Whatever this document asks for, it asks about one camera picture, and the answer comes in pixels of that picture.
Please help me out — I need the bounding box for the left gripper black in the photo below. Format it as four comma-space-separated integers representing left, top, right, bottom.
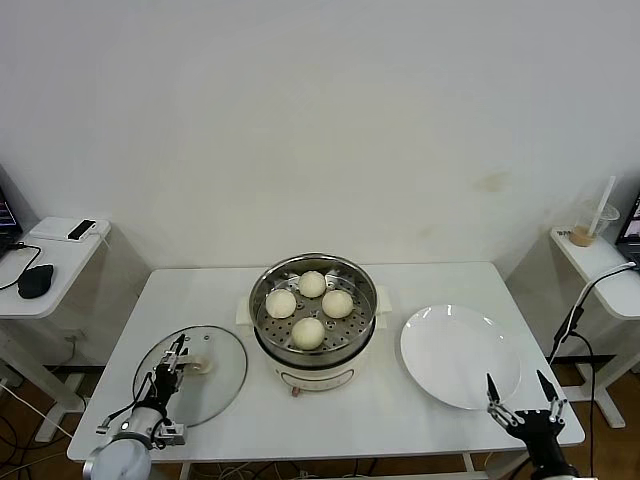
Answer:
137, 335, 190, 409

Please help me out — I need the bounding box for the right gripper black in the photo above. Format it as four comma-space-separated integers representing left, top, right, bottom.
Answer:
484, 369, 570, 454

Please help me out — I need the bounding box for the round glass pot lid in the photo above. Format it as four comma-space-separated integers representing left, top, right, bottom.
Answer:
132, 324, 249, 430

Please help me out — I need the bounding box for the white steamed baozi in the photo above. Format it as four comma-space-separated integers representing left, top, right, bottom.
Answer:
291, 317, 326, 351
298, 269, 328, 299
321, 289, 355, 320
264, 289, 297, 319

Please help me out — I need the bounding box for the round white plate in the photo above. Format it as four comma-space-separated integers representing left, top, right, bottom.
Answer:
399, 303, 523, 411

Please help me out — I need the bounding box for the white side desk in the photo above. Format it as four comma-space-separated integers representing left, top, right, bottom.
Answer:
549, 224, 640, 429
0, 215, 112, 444

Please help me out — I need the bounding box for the small black handheld device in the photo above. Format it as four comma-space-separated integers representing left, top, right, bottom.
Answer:
67, 218, 97, 242

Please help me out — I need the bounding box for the black computer mouse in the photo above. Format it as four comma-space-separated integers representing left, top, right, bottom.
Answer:
17, 263, 55, 300

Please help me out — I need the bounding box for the flat white box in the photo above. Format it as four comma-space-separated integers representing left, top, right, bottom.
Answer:
28, 218, 110, 243

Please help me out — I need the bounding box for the clear plastic drink cup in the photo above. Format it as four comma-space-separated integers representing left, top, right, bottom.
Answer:
571, 202, 621, 249

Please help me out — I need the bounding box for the black open laptop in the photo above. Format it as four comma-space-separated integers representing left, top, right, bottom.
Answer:
615, 192, 640, 261
0, 163, 25, 261

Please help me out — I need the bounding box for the plastic cup with straw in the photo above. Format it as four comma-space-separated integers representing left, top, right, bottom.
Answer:
589, 175, 618, 236

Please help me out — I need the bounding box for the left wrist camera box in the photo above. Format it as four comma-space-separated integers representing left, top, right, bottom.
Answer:
152, 422, 187, 450

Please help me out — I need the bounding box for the black cable with inline box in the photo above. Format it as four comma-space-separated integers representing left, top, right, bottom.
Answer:
547, 259, 640, 480

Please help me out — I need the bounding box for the black mouse cable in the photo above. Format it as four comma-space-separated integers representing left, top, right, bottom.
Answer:
0, 241, 43, 292

